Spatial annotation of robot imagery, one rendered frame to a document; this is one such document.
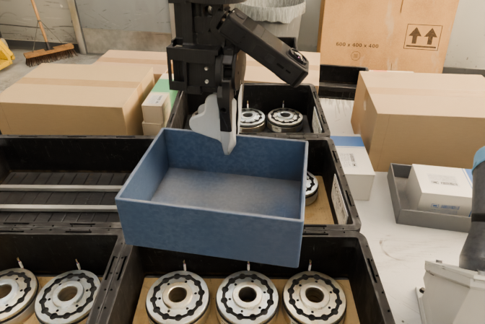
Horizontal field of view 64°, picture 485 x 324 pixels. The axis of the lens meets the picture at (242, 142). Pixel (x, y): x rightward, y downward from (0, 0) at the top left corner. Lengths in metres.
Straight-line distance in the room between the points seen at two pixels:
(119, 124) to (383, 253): 0.79
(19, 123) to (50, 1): 3.15
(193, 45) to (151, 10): 3.44
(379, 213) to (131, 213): 0.78
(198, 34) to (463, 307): 0.57
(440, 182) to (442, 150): 0.17
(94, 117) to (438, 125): 0.97
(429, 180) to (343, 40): 2.48
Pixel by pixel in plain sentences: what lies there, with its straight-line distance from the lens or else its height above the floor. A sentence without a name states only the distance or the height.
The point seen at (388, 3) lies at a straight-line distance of 3.48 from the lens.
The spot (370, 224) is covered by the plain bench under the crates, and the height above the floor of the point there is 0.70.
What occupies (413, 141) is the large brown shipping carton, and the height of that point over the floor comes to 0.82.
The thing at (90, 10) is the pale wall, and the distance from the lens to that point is 4.18.
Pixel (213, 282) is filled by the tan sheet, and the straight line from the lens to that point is 0.73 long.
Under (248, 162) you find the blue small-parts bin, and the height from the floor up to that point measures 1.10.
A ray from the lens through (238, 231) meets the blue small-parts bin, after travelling 0.41.
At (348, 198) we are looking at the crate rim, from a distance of 0.76.
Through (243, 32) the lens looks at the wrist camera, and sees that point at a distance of 0.44.
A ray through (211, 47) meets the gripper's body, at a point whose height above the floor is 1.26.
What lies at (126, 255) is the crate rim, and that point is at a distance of 0.66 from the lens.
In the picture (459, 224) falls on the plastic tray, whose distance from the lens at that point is 1.11.
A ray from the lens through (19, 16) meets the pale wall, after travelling 4.69.
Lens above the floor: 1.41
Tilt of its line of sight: 33 degrees down
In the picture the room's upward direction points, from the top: straight up
